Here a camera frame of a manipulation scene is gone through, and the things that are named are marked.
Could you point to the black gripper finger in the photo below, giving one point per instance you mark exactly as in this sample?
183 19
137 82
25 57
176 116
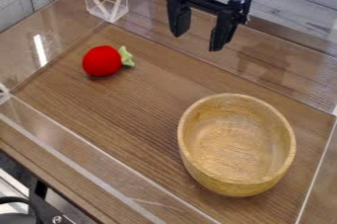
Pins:
179 16
224 30

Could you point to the black table leg clamp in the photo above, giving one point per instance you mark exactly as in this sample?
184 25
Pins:
56 210

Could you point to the clear acrylic tray wall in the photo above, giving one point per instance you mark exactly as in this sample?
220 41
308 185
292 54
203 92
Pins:
97 135

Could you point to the oval wooden bowl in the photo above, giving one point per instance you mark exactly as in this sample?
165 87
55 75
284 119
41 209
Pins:
236 144

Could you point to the red plush strawberry toy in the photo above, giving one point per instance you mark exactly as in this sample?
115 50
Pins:
104 60

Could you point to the clear acrylic corner bracket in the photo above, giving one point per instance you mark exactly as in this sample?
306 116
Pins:
108 10

